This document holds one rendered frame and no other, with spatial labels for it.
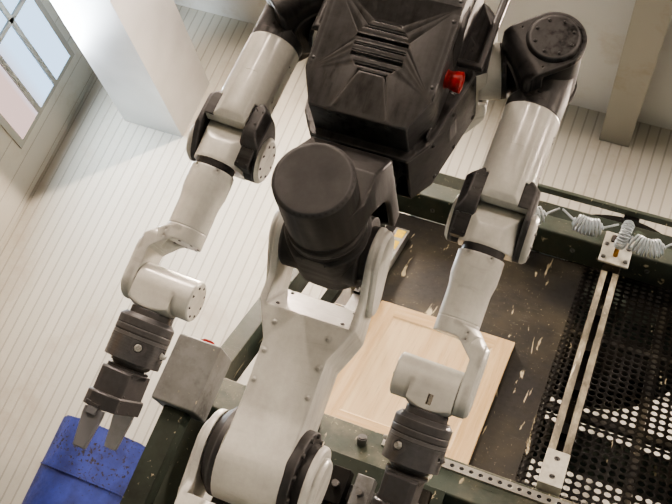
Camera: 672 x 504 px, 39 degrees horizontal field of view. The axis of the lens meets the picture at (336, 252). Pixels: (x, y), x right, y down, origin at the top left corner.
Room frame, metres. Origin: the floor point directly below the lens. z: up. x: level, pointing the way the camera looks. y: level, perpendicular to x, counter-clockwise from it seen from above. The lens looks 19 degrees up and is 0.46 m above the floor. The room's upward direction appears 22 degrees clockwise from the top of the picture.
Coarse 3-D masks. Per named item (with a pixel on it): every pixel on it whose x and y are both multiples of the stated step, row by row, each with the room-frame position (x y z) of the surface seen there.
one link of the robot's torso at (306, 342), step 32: (384, 256) 1.30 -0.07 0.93; (288, 320) 1.38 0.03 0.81; (320, 320) 1.36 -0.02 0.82; (352, 320) 1.35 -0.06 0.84; (288, 352) 1.38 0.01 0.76; (320, 352) 1.37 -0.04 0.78; (352, 352) 1.43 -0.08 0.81; (256, 384) 1.40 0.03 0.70; (288, 384) 1.38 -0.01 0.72; (320, 384) 1.38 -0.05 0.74; (224, 416) 1.43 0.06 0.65; (256, 416) 1.40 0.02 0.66; (288, 416) 1.39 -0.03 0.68; (320, 416) 1.46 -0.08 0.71; (224, 448) 1.40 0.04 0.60; (256, 448) 1.39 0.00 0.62; (288, 448) 1.38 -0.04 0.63; (224, 480) 1.42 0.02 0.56; (256, 480) 1.39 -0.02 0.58; (288, 480) 1.38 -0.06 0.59
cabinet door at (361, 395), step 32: (384, 320) 2.82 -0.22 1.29; (416, 320) 2.82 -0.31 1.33; (384, 352) 2.74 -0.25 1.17; (416, 352) 2.74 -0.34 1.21; (448, 352) 2.74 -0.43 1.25; (352, 384) 2.65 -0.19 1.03; (384, 384) 2.66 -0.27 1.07; (480, 384) 2.65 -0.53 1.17; (352, 416) 2.58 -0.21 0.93; (384, 416) 2.58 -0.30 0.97; (480, 416) 2.58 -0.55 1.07; (448, 448) 2.51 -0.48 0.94
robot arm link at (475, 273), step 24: (456, 216) 1.30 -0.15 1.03; (480, 216) 1.28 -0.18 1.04; (504, 216) 1.29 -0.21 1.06; (456, 240) 1.34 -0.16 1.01; (480, 240) 1.28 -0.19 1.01; (504, 240) 1.28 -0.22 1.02; (456, 264) 1.30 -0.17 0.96; (480, 264) 1.28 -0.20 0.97; (456, 288) 1.30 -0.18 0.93; (480, 288) 1.29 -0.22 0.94; (456, 312) 1.30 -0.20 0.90; (480, 312) 1.31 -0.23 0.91
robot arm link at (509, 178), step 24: (504, 120) 1.27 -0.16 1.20; (528, 120) 1.25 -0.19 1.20; (552, 120) 1.26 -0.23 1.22; (504, 144) 1.26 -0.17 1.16; (528, 144) 1.25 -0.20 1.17; (552, 144) 1.29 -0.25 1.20; (504, 168) 1.26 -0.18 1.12; (528, 168) 1.25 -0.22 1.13; (480, 192) 1.28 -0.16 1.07; (504, 192) 1.26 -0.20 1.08; (528, 192) 1.26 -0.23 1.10; (528, 216) 1.26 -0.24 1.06; (528, 240) 1.28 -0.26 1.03
